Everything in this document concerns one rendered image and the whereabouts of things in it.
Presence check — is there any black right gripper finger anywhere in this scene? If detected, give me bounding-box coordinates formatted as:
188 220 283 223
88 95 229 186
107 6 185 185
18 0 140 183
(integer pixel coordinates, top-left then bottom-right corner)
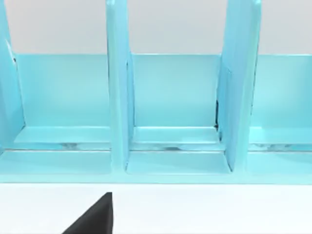
61 192 114 234

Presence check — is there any light blue rack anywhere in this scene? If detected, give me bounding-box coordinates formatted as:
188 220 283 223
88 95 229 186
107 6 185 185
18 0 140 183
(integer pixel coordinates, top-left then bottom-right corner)
0 0 312 185

